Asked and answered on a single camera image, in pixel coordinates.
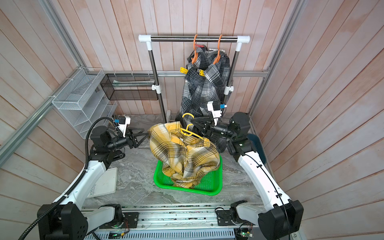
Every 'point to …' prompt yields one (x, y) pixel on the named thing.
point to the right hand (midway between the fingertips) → (191, 121)
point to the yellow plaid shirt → (187, 160)
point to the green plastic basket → (210, 183)
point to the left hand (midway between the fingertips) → (146, 134)
